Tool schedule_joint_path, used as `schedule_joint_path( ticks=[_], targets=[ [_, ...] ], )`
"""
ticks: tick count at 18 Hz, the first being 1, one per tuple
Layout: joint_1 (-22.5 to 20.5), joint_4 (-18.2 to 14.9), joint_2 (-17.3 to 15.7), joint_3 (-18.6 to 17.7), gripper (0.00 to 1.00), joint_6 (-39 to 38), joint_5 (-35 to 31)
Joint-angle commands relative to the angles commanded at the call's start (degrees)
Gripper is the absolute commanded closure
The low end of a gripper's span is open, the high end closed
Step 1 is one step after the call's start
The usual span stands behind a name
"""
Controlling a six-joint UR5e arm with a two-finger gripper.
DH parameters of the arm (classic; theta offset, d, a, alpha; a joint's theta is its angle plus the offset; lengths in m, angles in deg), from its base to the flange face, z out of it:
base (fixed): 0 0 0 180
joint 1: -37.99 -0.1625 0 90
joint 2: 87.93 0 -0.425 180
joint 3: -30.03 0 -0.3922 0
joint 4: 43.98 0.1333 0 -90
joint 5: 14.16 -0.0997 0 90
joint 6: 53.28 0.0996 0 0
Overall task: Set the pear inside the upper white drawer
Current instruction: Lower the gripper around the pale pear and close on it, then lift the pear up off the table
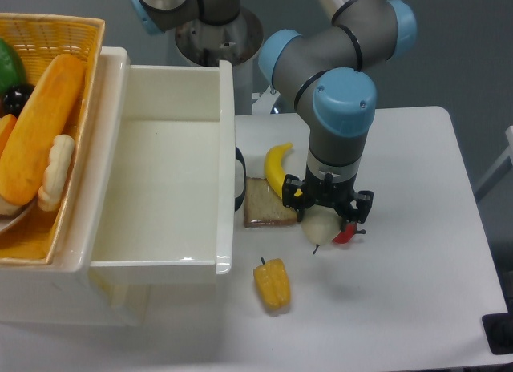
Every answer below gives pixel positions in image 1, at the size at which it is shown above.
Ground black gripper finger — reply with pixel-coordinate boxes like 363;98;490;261
281;174;305;221
337;190;374;228

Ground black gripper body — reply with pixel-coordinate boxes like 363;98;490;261
301;167;357;214

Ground pale white pear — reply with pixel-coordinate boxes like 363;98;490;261
301;205;341;254

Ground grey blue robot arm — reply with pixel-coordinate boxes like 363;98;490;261
131;0;417;228

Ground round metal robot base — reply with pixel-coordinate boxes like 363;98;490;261
175;7;264;67

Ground open upper white drawer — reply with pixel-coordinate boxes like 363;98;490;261
88;60;235;285

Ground white drawer cabinet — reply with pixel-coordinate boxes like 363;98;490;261
1;46;149;326

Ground yellow banana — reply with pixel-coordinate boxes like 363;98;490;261
264;142;293;199

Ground slice of brown bread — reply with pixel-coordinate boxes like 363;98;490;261
244;177;297;228

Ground red apple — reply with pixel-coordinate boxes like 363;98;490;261
332;222;366;245

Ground yellow bell pepper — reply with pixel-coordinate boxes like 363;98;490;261
253;257;291;310

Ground black device at table edge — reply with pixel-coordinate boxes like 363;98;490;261
482;313;512;355

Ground beige croissant pastry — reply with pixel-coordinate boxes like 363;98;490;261
38;134;75;212

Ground orange baguette bread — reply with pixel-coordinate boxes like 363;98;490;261
1;54;85;206

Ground white plate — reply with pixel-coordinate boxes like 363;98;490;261
0;200;37;233

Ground yellow wicker basket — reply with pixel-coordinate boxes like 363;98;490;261
1;13;105;265

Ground black grapes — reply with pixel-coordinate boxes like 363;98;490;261
1;83;34;118

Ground green vegetable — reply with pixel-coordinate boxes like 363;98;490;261
0;38;26;95

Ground black drawer handle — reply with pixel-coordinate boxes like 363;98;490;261
234;147;247;212

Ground white chair frame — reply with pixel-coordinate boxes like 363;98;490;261
474;126;512;203

